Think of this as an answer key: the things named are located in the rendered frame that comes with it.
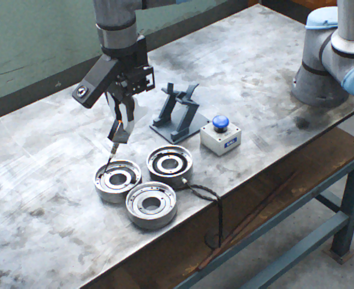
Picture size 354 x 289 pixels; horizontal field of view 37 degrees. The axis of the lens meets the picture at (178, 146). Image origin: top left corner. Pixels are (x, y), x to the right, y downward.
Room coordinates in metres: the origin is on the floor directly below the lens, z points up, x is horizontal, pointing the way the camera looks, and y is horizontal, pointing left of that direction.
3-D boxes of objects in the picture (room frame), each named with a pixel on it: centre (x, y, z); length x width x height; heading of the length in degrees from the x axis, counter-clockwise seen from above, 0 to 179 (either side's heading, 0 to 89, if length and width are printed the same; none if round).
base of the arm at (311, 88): (1.15, -0.39, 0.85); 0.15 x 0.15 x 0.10
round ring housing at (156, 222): (0.75, 0.06, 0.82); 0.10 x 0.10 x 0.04
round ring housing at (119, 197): (0.83, 0.14, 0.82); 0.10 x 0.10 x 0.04
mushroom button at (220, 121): (0.96, -0.10, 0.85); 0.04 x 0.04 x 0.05
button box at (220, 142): (0.96, -0.11, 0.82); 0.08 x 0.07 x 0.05; 126
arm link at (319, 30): (1.14, -0.39, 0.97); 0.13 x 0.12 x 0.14; 14
